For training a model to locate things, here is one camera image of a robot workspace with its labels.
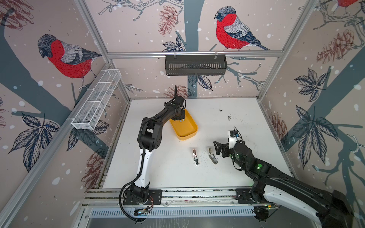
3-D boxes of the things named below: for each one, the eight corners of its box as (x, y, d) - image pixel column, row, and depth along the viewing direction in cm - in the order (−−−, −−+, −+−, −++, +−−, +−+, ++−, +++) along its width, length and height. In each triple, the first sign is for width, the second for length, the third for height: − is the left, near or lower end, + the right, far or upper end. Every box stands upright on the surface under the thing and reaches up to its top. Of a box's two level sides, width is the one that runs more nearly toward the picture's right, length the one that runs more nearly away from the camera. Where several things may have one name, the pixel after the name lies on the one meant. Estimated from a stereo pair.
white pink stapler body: (195, 166, 86) (196, 163, 82) (191, 152, 92) (192, 149, 88) (199, 165, 86) (200, 162, 82) (195, 151, 92) (195, 148, 88)
